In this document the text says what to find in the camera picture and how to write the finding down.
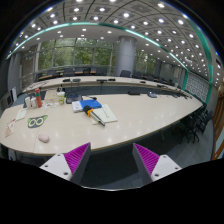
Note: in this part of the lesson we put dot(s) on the white cup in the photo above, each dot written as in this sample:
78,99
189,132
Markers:
28,102

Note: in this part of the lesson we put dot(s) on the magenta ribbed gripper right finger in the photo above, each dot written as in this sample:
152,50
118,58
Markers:
152,166

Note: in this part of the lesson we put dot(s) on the red bottle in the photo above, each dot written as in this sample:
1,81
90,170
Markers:
38,98

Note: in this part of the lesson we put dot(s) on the white book under blue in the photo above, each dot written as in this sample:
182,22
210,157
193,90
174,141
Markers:
76,106

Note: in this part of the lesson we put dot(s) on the black office chair right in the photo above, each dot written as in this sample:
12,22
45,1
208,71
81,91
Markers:
194,123

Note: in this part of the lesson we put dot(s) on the pink computer mouse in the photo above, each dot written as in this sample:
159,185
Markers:
44,138

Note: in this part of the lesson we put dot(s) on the black orange handheld tool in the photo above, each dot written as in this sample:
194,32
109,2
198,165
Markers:
90,112

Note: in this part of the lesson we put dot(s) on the grey round pillar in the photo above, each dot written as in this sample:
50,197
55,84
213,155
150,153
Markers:
125,55

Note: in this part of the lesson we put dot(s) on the white paper sheet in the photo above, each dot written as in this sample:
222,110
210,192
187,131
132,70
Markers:
21,114

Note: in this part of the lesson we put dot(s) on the pink paper card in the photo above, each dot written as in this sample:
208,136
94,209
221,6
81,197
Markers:
10,128

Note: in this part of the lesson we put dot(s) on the white open notebook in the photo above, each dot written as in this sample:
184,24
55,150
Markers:
105,114

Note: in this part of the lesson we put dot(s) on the white green container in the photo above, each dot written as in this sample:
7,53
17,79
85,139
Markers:
61,97

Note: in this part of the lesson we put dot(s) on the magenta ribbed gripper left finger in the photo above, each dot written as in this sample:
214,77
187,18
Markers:
69,166

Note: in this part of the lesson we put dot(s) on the long rear conference table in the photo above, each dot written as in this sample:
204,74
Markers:
98,81

